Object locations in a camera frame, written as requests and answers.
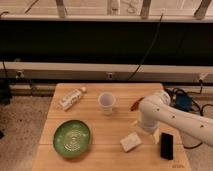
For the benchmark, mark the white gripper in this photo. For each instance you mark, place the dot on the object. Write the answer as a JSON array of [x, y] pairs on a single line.
[[147, 123]]

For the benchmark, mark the white sponge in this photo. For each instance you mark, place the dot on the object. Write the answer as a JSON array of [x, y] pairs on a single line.
[[131, 141]]

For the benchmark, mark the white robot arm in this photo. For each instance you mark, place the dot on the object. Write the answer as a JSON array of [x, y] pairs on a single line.
[[156, 108]]

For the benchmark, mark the white ceramic cup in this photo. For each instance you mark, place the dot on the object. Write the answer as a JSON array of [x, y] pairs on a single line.
[[106, 101]]

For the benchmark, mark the brown sausage toy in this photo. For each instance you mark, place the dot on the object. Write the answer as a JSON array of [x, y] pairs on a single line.
[[135, 105]]

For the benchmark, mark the black rectangular block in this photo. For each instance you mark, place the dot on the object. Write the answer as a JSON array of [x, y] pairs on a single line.
[[166, 146]]

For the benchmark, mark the blue box on floor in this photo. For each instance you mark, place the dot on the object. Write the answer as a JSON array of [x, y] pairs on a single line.
[[183, 102]]

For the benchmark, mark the green patterned plate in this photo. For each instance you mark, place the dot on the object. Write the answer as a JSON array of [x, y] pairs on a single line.
[[72, 139]]

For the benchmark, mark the white tube bottle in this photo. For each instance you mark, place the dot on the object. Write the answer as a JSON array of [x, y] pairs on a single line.
[[71, 98]]

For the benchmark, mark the wall outlet plate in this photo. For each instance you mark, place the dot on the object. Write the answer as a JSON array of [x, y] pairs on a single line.
[[110, 75]]

